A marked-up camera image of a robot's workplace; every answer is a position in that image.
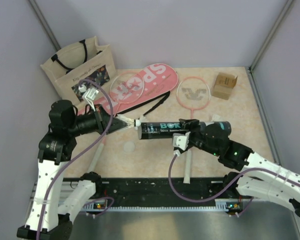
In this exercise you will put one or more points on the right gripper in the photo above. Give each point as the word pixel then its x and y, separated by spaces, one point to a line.
pixel 193 123

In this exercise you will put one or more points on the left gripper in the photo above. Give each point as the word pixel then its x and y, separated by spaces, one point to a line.
pixel 102 118

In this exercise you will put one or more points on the translucent tube lid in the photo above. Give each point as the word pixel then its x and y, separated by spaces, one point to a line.
pixel 129 146

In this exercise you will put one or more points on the black shuttlecock tube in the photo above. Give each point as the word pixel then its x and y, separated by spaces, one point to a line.
pixel 165 130

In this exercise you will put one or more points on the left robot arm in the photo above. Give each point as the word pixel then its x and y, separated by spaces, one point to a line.
pixel 48 219

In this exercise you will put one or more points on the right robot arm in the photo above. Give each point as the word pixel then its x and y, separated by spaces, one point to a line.
pixel 257 176

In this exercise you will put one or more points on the pink racket on cover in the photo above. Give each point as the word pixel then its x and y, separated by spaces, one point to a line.
pixel 126 88

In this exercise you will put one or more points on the pink racket right side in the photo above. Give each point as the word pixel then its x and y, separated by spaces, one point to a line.
pixel 193 93

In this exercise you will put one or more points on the small cardboard box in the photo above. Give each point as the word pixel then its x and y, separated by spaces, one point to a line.
pixel 224 85

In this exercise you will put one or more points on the pink racket cover bag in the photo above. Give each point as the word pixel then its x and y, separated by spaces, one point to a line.
pixel 159 80

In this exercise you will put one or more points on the beige floral tote bag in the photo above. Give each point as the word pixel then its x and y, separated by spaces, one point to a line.
pixel 84 59

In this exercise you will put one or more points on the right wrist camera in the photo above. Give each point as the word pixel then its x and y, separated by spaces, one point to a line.
pixel 177 142

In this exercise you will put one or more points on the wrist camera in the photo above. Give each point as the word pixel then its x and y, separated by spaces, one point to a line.
pixel 177 142
pixel 89 94

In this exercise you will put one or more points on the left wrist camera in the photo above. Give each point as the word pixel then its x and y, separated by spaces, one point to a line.
pixel 89 94

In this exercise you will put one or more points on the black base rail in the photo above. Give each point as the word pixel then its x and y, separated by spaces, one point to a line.
pixel 155 192

